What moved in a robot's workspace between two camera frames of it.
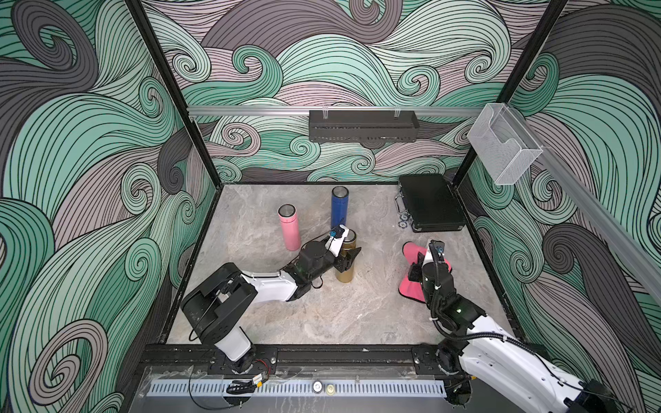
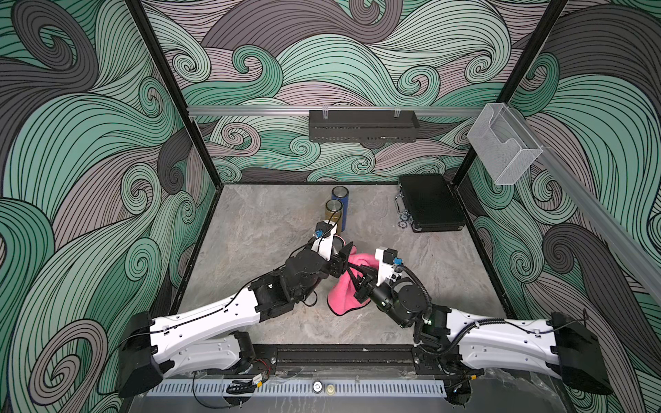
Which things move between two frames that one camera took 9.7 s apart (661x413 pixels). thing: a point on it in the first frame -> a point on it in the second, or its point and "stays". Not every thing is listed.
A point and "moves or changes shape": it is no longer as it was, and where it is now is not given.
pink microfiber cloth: [410, 289] -> [342, 297]
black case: [431, 203] stays
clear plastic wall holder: [503, 144] stays
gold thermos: [348, 276] moves or changes shape
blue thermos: [339, 206] stays
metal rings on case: [402, 210] stays
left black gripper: [342, 264] stays
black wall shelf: [362, 126] stays
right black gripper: [415, 268] -> [364, 286]
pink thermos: [287, 214] -> [338, 242]
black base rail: [213, 359] stays
